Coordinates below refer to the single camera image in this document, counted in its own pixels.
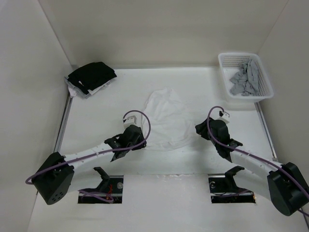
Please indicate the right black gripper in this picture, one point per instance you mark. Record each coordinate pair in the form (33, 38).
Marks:
(201, 129)

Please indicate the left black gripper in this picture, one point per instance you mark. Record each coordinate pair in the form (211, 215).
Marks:
(141, 140)

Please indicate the white tank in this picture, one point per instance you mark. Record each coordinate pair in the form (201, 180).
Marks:
(92, 92)
(172, 125)

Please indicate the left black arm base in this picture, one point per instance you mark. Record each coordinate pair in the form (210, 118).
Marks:
(109, 190)

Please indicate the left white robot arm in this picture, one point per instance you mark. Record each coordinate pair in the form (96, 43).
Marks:
(53, 180)

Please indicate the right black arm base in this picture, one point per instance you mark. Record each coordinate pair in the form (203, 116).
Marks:
(223, 188)

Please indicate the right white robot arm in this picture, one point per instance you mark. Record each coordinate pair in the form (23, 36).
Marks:
(282, 184)

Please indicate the black folded tank top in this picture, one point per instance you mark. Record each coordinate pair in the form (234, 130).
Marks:
(91, 76)

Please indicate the white folded tank top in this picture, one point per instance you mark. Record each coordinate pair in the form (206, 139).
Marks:
(92, 92)

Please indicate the white plastic basket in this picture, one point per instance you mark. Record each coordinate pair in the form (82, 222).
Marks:
(229, 65)

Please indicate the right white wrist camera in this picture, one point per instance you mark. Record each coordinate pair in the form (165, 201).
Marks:
(224, 116)

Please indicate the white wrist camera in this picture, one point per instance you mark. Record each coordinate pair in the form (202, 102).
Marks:
(131, 120)
(224, 116)

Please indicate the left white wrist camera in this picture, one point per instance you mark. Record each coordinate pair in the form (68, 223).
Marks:
(131, 120)

